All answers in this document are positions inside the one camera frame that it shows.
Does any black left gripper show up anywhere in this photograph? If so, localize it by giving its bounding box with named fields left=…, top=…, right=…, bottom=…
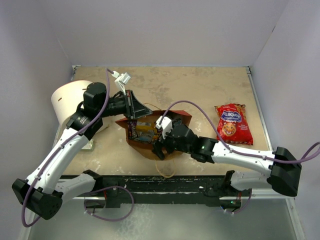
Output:
left=97, top=90, right=152, bottom=120

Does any red paper bag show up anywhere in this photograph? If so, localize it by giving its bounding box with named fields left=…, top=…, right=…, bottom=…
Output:
left=115, top=103, right=182, bottom=162

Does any small white green box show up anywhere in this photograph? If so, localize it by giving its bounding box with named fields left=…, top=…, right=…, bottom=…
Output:
left=81, top=139, right=94, bottom=151

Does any red cookie snack bag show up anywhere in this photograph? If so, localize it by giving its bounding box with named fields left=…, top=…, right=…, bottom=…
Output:
left=215, top=103, right=254, bottom=146

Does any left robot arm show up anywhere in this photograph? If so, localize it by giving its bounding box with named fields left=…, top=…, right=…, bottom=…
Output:
left=12, top=82, right=152, bottom=220

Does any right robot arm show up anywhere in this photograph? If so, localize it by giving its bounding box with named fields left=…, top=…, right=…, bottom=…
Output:
left=152, top=124, right=302, bottom=197

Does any yellow snack pack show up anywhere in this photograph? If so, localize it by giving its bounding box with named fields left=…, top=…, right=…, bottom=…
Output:
left=135, top=121, right=157, bottom=133

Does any brown purple candy pack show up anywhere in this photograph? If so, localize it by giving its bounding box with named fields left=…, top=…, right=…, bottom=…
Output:
left=127, top=120, right=138, bottom=140

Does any white cylindrical container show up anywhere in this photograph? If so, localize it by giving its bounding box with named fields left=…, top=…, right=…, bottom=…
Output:
left=50, top=79, right=111, bottom=133

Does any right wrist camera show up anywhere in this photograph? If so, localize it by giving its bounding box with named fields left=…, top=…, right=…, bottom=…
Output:
left=155, top=115, right=173, bottom=139

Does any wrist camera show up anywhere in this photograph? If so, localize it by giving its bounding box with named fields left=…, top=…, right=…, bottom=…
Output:
left=111, top=71, right=131, bottom=96
left=155, top=115, right=173, bottom=139

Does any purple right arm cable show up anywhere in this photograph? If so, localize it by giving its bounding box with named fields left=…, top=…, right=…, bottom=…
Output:
left=159, top=100, right=320, bottom=165

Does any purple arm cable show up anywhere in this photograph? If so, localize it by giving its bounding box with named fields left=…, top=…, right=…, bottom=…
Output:
left=21, top=67, right=112, bottom=228
left=159, top=100, right=320, bottom=165

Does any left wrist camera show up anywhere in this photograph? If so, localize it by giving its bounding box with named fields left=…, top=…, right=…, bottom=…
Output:
left=111, top=71, right=131, bottom=96

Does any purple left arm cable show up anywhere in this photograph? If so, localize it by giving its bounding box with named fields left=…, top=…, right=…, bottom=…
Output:
left=21, top=67, right=112, bottom=228

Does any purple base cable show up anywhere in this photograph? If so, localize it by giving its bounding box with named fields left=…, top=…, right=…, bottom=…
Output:
left=83, top=185, right=135, bottom=221

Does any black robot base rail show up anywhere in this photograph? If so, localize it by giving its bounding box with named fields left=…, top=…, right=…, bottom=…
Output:
left=73, top=174, right=252, bottom=209

